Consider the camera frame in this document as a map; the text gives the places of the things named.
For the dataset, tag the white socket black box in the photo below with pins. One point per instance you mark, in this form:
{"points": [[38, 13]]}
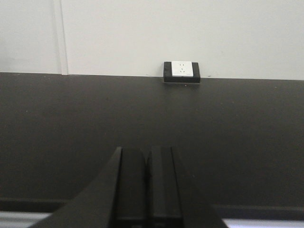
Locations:
{"points": [[181, 72]]}

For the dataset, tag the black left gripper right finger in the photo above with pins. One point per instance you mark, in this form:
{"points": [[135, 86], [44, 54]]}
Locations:
{"points": [[173, 200]]}

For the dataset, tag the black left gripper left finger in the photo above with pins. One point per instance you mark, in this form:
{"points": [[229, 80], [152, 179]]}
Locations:
{"points": [[116, 198]]}

